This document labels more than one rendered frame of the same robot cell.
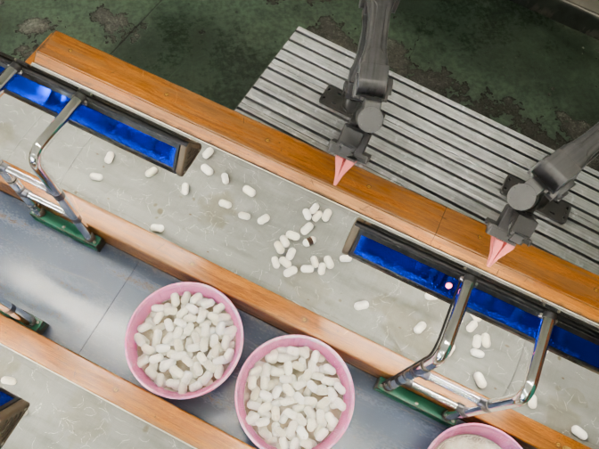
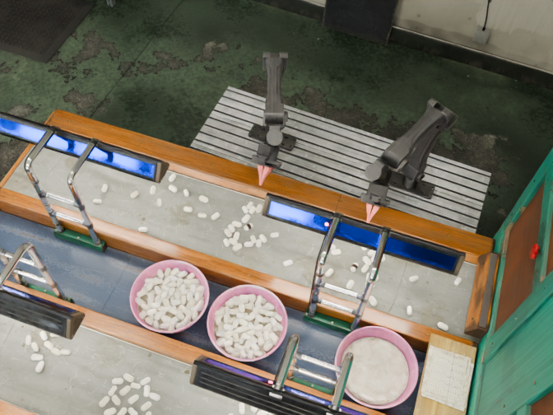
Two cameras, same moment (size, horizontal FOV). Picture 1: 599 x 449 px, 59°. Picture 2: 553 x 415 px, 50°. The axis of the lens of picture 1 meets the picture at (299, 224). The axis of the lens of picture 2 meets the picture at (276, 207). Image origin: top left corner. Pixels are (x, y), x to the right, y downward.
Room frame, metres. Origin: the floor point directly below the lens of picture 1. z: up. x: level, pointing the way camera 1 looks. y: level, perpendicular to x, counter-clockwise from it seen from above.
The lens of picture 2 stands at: (-0.61, -0.15, 2.63)
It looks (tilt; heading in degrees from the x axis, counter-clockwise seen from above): 57 degrees down; 1
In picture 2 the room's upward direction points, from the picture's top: 3 degrees clockwise
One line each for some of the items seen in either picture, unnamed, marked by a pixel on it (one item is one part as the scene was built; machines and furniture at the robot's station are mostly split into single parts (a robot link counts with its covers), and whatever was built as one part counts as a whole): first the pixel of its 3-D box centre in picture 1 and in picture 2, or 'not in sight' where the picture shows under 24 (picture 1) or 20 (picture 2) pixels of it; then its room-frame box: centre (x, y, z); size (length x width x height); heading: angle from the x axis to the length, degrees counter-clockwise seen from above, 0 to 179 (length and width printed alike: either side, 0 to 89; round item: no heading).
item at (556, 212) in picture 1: (541, 193); (411, 179); (0.82, -0.66, 0.71); 0.20 x 0.07 x 0.08; 71
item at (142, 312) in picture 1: (186, 341); (171, 300); (0.22, 0.21, 0.72); 0.27 x 0.27 x 0.10
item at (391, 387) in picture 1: (455, 355); (346, 277); (0.27, -0.37, 0.90); 0.20 x 0.19 x 0.45; 74
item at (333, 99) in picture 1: (354, 100); (272, 132); (1.01, -0.09, 0.71); 0.20 x 0.07 x 0.08; 71
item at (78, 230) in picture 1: (61, 165); (77, 191); (0.53, 0.56, 0.90); 0.20 x 0.19 x 0.45; 74
